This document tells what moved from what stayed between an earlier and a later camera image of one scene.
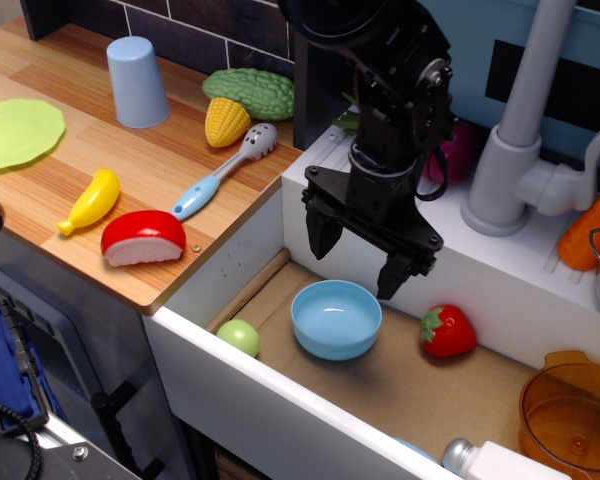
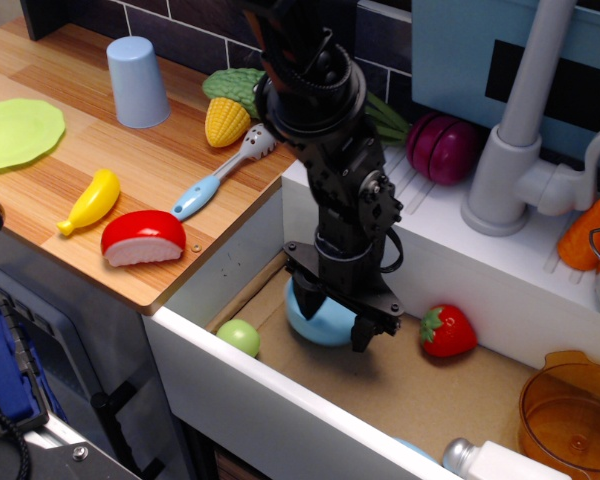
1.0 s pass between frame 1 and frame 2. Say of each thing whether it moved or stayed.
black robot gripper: moved
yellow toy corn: stayed
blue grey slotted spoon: stayed
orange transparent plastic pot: stayed
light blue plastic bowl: moved
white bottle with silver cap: stayed
